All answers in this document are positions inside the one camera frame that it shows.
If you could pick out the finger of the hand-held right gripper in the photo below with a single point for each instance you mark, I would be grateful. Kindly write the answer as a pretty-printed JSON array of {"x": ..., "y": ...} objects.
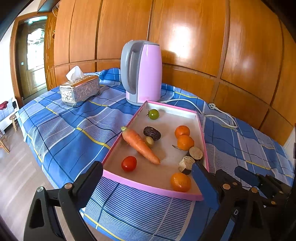
[{"x": 246, "y": 175}]

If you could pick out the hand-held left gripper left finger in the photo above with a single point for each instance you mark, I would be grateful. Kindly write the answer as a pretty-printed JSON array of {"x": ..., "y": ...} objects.
[{"x": 92, "y": 173}]

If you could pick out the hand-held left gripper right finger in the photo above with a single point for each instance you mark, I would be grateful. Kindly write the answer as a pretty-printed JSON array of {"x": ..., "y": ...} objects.
[{"x": 204, "y": 185}]

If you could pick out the orange tangerine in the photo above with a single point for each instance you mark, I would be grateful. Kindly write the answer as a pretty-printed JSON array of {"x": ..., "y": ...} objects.
[
  {"x": 182, "y": 131},
  {"x": 185, "y": 142},
  {"x": 180, "y": 182}
]

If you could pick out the red tomato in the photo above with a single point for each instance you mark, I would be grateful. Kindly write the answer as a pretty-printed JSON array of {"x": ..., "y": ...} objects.
[{"x": 129, "y": 163}]

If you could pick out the pink shallow tray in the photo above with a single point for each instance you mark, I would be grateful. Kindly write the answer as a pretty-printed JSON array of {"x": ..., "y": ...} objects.
[{"x": 166, "y": 162}]

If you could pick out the orange carrot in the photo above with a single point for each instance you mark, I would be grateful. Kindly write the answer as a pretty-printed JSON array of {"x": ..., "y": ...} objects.
[{"x": 138, "y": 144}]

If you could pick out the small yellow-green fruit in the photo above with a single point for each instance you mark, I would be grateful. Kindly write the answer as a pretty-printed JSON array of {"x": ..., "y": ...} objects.
[{"x": 149, "y": 141}]

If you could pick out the dark purple passion fruit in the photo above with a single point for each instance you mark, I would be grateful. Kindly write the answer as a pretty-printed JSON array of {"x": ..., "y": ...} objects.
[{"x": 152, "y": 132}]

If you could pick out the green tomato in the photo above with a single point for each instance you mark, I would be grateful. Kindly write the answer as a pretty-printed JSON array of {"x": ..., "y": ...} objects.
[{"x": 153, "y": 114}]

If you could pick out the blue plaid tablecloth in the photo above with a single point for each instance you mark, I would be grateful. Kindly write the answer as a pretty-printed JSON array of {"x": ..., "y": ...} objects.
[{"x": 69, "y": 129}]

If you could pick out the silver embossed tissue box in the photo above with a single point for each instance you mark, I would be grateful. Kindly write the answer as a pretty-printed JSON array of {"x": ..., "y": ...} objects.
[{"x": 81, "y": 91}]

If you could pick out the small wooden stool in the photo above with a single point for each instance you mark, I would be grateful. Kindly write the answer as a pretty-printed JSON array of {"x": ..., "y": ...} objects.
[{"x": 13, "y": 118}]

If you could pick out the white tissue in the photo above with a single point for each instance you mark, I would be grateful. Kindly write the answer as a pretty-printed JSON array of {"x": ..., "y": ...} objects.
[{"x": 74, "y": 73}]

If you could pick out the white furniture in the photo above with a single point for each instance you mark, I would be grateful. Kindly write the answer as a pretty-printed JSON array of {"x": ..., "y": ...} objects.
[{"x": 7, "y": 115}]

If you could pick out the red cloth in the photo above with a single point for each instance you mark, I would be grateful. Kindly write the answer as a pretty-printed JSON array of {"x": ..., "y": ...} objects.
[{"x": 3, "y": 105}]

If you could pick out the pink electric kettle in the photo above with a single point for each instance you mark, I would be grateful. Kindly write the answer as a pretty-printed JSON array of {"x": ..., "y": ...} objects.
[{"x": 148, "y": 74}]

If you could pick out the wooden door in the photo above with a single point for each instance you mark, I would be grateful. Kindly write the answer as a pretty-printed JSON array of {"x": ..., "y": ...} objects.
[{"x": 34, "y": 58}]

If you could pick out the wooden wardrobe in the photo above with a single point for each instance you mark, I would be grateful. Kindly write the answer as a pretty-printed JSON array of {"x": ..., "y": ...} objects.
[{"x": 196, "y": 46}]

